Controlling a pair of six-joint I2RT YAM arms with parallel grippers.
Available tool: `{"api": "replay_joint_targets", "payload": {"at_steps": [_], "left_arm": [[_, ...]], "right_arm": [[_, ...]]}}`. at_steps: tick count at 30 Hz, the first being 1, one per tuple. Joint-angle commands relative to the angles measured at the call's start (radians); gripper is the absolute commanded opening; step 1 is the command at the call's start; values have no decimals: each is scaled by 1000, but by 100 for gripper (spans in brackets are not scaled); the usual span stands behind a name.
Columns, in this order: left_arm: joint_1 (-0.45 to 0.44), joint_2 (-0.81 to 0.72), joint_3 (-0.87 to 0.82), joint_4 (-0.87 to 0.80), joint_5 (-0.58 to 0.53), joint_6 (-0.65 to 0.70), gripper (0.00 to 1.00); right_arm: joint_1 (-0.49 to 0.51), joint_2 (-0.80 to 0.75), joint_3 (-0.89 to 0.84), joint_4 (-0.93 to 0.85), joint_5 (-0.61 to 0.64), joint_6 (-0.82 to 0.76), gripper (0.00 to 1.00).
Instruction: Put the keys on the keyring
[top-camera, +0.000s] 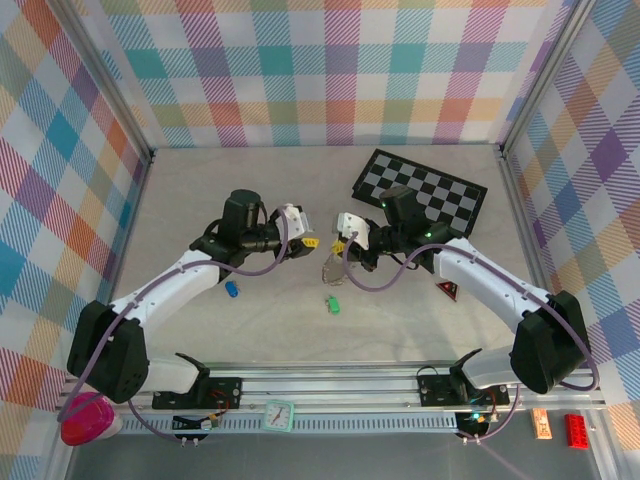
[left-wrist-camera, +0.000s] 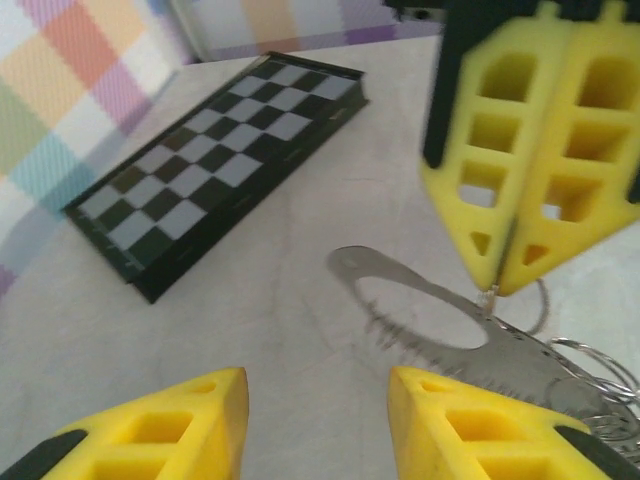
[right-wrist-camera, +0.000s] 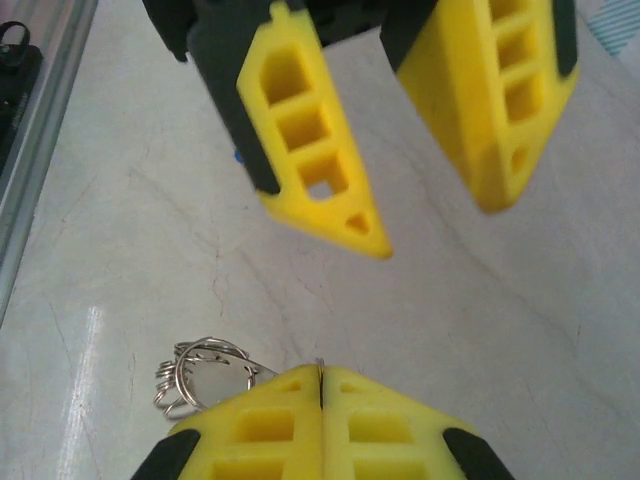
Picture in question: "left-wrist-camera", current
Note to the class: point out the silver keyring cluster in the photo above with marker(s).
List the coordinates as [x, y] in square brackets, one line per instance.
[617, 425]

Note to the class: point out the black folding chessboard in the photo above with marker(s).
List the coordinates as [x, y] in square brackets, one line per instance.
[210, 165]

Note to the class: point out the aluminium frame post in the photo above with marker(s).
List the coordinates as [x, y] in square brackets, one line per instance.
[182, 30]

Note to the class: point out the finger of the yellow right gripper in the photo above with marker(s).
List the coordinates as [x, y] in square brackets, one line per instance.
[467, 150]
[550, 165]

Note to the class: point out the silver split keyring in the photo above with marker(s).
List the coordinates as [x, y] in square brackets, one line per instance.
[545, 305]
[607, 357]

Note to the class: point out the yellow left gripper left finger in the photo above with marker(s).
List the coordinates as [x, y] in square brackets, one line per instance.
[165, 435]

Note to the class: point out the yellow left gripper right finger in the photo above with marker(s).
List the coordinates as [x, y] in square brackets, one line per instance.
[440, 450]

